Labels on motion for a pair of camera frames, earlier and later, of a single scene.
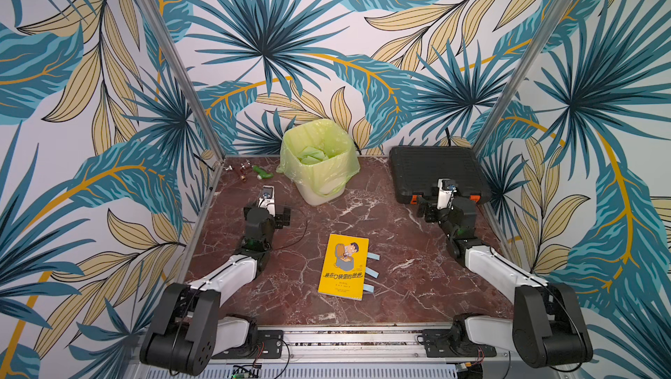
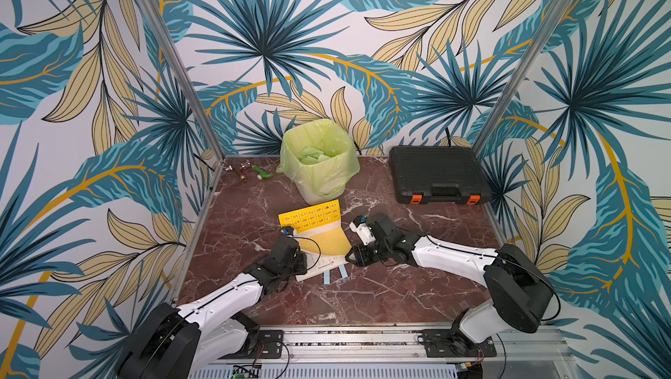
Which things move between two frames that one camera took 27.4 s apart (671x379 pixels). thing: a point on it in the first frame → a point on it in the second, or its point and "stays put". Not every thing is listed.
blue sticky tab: (371, 272) → (342, 271)
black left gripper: (282, 217) → (301, 258)
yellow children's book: (343, 271) → (321, 236)
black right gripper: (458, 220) → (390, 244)
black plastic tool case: (416, 170) stays put
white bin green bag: (318, 157) stays put
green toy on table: (262, 173) stays put
